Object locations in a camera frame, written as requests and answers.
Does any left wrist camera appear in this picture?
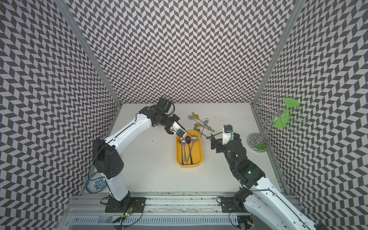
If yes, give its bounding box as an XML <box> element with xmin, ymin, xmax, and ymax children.
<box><xmin>170</xmin><ymin>121</ymin><xmax>187</xmax><ymax>138</ymax></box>

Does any plain silver spoon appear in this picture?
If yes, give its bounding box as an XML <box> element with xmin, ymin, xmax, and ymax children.
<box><xmin>190</xmin><ymin>135</ymin><xmax>198</xmax><ymax>150</ymax></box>

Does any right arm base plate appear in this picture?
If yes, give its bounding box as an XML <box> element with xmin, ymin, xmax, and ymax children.
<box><xmin>216</xmin><ymin>196</ymin><xmax>249</xmax><ymax>213</ymax></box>

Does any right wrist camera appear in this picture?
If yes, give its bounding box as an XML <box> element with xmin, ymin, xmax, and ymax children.
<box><xmin>222</xmin><ymin>124</ymin><xmax>233</xmax><ymax>145</ymax></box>

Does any silver ornate spoon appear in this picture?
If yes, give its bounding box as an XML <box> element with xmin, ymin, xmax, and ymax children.
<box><xmin>181</xmin><ymin>139</ymin><xmax>189</xmax><ymax>164</ymax></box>

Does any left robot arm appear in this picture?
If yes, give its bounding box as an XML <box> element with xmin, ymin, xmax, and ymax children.
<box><xmin>93</xmin><ymin>96</ymin><xmax>186</xmax><ymax>203</ymax></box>

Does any rainbow gold spoon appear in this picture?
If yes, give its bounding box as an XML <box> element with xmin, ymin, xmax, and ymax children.
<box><xmin>192</xmin><ymin>112</ymin><xmax>205</xmax><ymax>125</ymax></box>

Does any blue patterned bowl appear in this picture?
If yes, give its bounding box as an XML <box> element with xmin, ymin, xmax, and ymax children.
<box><xmin>85</xmin><ymin>172</ymin><xmax>107</xmax><ymax>194</ymax></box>

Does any pink blue handled spoon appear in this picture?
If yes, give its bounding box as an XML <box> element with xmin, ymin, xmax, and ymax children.
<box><xmin>178</xmin><ymin>138</ymin><xmax>184</xmax><ymax>165</ymax></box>

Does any yellow plastic storage box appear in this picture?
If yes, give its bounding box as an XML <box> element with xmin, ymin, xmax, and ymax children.
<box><xmin>175</xmin><ymin>130</ymin><xmax>203</xmax><ymax>168</ymax></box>

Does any aluminium front rail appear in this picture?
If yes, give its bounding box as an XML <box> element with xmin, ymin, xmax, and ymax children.
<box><xmin>62</xmin><ymin>192</ymin><xmax>235</xmax><ymax>218</ymax></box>

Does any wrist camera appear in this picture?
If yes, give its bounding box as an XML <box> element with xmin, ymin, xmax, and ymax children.
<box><xmin>222</xmin><ymin>124</ymin><xmax>233</xmax><ymax>145</ymax></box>
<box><xmin>170</xmin><ymin>121</ymin><xmax>187</xmax><ymax>138</ymax></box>

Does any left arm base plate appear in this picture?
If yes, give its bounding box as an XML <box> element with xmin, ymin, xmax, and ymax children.
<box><xmin>105</xmin><ymin>196</ymin><xmax>147</xmax><ymax>214</ymax></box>

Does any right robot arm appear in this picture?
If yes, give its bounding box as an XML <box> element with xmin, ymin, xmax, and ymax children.
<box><xmin>210</xmin><ymin>133</ymin><xmax>327</xmax><ymax>230</ymax></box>

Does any green metal cup rack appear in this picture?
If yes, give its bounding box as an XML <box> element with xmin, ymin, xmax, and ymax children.
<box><xmin>247</xmin><ymin>98</ymin><xmax>309</xmax><ymax>152</ymax></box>

